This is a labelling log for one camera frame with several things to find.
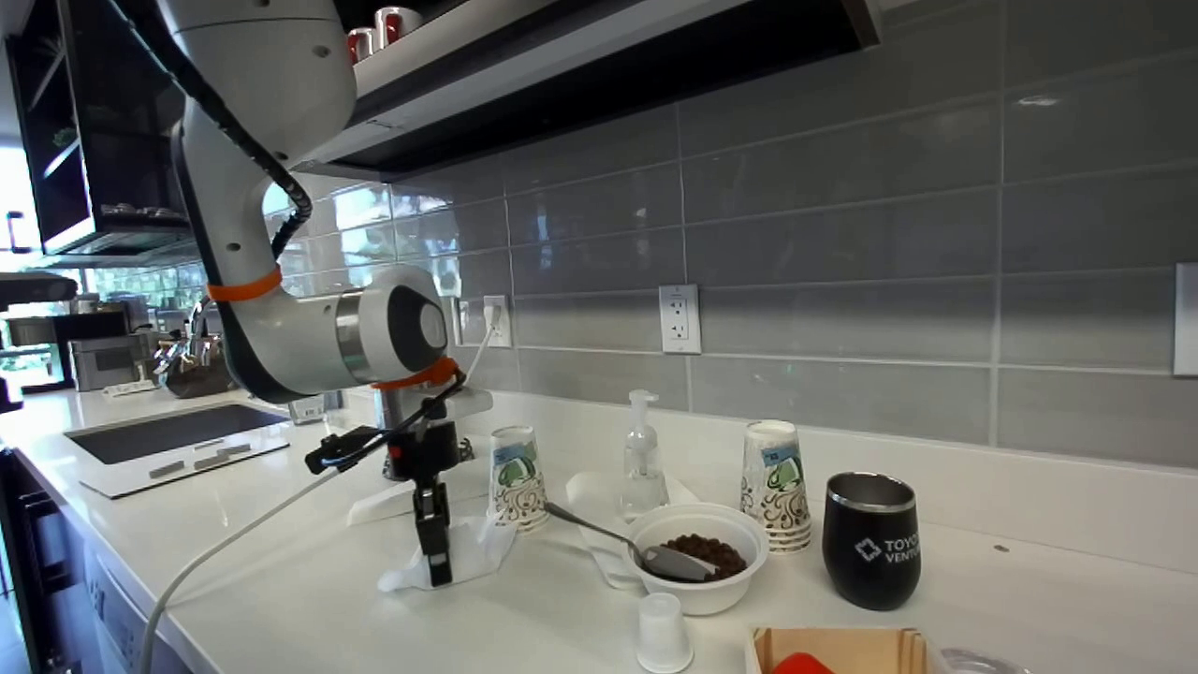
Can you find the wooden box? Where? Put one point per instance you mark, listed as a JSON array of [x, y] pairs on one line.
[[861, 651]]

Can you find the small white pod cup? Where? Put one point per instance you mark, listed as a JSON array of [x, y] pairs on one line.
[[664, 640]]

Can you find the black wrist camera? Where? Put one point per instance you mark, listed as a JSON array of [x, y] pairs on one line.
[[337, 453]]

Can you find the upside-down patterned paper cup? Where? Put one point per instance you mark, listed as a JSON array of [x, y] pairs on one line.
[[517, 482], [775, 492]]

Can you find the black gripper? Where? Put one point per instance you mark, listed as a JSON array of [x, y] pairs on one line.
[[431, 453]]

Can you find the white wall outlet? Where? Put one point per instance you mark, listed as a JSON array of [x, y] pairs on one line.
[[1190, 320], [678, 320], [497, 320]]

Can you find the brown coffee grounds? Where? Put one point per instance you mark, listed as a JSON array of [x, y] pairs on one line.
[[724, 552]]

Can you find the dark wall shelf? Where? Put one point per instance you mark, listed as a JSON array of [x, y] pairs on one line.
[[624, 62]]

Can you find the grey mat white tray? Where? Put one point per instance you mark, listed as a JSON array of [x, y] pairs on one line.
[[174, 434]]

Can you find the dark upper cabinet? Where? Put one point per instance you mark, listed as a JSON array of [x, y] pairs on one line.
[[98, 124]]

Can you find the red object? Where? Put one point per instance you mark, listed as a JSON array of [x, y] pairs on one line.
[[803, 665]]

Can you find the black tumbler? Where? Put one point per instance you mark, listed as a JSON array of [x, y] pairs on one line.
[[870, 547]]

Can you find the dark base cabinet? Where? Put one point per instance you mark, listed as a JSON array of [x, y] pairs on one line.
[[49, 574]]

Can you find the metal spoon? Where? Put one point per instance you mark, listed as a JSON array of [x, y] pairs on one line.
[[678, 564]]

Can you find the white napkin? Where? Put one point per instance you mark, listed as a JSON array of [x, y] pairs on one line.
[[482, 545]]

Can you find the red white mug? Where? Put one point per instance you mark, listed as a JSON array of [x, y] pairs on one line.
[[362, 47], [397, 23]]

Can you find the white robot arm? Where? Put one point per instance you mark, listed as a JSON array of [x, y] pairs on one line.
[[262, 76]]

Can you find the clear sanitizer pump bottle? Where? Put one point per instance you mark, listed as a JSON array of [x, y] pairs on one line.
[[643, 470]]

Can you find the black coffee machine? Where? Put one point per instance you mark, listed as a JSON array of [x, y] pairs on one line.
[[75, 356]]

